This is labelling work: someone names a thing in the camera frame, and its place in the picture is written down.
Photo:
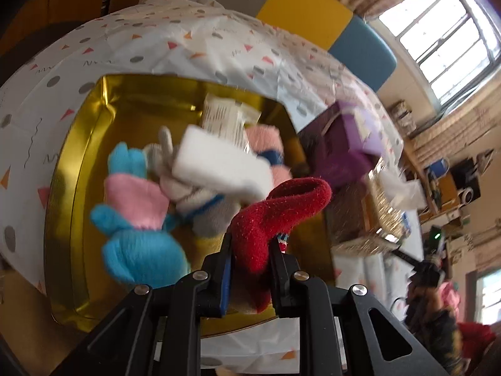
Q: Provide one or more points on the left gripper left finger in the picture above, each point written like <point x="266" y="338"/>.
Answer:
<point x="156" y="331"/>

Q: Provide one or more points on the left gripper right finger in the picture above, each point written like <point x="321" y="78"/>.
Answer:
<point x="343" y="332"/>

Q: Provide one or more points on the blue pink plush toy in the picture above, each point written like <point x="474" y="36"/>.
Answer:
<point x="139" y="248"/>

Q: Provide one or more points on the white knit glove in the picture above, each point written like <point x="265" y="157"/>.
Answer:
<point x="210" y="213"/>

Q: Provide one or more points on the red sock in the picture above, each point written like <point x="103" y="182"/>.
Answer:
<point x="254" y="227"/>

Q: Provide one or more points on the white foam roll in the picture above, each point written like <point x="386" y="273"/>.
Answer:
<point x="207" y="161"/>

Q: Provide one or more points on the pink fuzzy sock roll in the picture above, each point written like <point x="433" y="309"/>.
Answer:
<point x="265" y="142"/>

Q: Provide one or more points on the white wet wipe packet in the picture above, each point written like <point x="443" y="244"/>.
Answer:
<point x="226" y="118"/>

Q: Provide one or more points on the ornate gold tissue box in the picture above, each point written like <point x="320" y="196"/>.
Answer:
<point x="361" y="221"/>

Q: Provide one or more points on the blue folding chair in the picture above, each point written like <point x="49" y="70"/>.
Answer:
<point x="444" y="192"/>

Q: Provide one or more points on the purple tissue carton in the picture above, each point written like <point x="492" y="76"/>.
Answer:
<point x="342" y="144"/>

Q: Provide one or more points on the right beige curtain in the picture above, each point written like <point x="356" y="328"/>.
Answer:
<point x="456" y="131"/>

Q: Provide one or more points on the boxes on desk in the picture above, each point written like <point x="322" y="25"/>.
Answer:
<point x="403" y="117"/>

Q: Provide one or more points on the gold metal tin tray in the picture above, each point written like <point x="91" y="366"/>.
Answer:
<point x="132" y="109"/>

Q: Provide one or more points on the window with grille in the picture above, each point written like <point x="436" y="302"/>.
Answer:
<point x="453" y="44"/>

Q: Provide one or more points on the patterned plastic tablecloth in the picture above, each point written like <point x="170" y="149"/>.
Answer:
<point x="58" y="126"/>

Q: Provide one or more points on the grey yellow blue sofa back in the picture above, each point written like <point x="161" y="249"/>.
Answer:
<point x="331" y="26"/>

